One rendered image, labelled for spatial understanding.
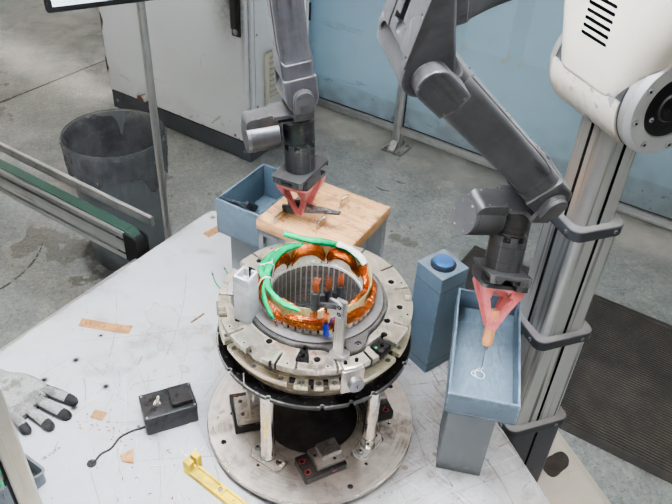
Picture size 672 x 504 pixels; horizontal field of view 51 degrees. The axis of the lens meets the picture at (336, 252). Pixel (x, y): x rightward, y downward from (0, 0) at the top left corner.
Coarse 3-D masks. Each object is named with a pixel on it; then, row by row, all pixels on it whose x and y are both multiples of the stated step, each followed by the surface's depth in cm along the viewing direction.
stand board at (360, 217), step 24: (336, 192) 147; (264, 216) 139; (288, 216) 139; (312, 216) 140; (336, 216) 140; (360, 216) 140; (384, 216) 142; (288, 240) 136; (336, 240) 134; (360, 240) 135
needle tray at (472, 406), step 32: (480, 320) 124; (512, 320) 125; (480, 352) 118; (512, 352) 119; (448, 384) 108; (480, 384) 113; (512, 384) 113; (448, 416) 120; (480, 416) 107; (512, 416) 106; (448, 448) 125; (480, 448) 123
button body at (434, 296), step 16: (432, 256) 137; (416, 272) 137; (432, 272) 133; (464, 272) 134; (416, 288) 139; (432, 288) 134; (448, 288) 134; (464, 288) 138; (416, 304) 141; (432, 304) 136; (448, 304) 137; (416, 320) 143; (432, 320) 138; (448, 320) 141; (416, 336) 145; (432, 336) 140; (448, 336) 144; (416, 352) 147; (432, 352) 144; (448, 352) 148; (432, 368) 148
